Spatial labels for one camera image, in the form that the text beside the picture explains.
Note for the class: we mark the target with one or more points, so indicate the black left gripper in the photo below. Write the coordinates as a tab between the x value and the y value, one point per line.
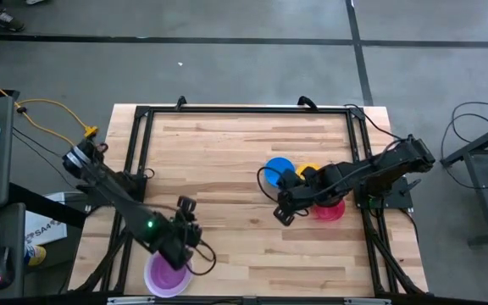
180	245

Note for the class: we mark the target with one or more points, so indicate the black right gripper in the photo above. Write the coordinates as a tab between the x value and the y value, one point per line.
299	197

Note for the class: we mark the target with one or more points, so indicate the yellow plastic bowl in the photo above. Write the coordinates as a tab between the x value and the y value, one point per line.
302	169

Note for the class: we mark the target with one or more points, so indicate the purple plastic bowl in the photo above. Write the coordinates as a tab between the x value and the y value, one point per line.
165	277

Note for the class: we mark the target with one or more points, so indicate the red plastic bowl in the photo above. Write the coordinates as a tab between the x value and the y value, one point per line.
331	213

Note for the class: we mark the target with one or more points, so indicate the blue plastic bowl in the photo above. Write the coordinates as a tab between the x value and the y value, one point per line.
275	169

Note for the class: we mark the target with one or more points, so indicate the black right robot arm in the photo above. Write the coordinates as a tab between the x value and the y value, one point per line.
396	165

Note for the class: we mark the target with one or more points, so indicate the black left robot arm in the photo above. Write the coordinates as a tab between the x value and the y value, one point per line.
121	199

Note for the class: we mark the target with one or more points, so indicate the white bowl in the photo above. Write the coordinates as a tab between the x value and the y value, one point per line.
168	295

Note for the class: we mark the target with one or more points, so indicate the silver metal strip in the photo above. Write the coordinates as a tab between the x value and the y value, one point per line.
131	301
369	302

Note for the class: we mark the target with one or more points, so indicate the black table clamp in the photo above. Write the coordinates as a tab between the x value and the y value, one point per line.
180	102
307	101

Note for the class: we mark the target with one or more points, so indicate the black diagonal bar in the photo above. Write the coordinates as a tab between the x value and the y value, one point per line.
45	205

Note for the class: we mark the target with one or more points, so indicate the person's yellow shoe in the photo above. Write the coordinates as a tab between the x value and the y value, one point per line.
36	256

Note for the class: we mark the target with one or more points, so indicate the dark grey desk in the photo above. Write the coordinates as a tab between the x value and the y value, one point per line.
17	229

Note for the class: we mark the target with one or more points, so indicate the black side table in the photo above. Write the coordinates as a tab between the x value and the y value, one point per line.
473	146

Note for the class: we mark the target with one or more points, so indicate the black computer mouse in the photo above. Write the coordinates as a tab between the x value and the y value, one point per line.
0	264

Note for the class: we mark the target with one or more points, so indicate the person's light shoe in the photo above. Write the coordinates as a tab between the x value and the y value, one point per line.
38	1

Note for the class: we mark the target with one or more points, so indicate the person's dark shoe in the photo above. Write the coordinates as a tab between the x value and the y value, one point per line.
9	21

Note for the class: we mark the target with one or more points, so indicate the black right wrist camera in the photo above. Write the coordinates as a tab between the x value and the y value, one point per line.
284	216

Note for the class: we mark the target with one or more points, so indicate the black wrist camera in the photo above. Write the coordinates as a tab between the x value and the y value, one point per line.
284	216
186	204

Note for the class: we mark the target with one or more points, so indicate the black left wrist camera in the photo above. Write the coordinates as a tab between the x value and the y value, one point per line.
186	204

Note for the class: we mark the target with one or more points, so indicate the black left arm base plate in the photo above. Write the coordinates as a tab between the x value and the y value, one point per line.
136	186

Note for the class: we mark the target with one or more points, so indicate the black aluminium table frame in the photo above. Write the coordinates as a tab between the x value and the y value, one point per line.
248	109

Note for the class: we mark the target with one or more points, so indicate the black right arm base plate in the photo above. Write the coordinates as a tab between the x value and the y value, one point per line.
400	201

